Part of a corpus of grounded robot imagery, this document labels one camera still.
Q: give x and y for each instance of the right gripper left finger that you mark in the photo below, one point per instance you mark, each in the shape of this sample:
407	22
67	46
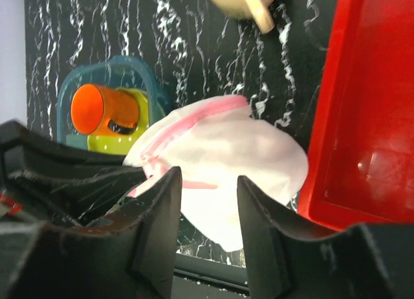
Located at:
128	254

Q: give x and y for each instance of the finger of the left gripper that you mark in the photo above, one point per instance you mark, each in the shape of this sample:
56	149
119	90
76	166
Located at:
46	180

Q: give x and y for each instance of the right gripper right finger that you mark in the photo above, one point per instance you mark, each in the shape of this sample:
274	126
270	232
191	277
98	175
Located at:
288	256

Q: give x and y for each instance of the yellow-green dotted plate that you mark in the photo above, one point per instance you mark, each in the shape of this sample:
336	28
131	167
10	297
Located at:
121	144

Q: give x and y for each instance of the orange cup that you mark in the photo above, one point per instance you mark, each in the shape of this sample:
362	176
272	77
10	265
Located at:
101	110

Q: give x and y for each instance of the red plastic bin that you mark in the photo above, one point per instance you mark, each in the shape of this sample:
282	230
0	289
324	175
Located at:
361	147

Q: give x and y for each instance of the teal transparent tray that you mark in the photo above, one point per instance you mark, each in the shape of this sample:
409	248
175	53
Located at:
120	71

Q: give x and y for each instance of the beige ceramic mug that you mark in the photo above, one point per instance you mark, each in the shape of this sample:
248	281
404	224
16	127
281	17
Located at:
258	10

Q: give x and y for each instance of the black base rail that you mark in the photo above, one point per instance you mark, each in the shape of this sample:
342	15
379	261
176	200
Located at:
206	262

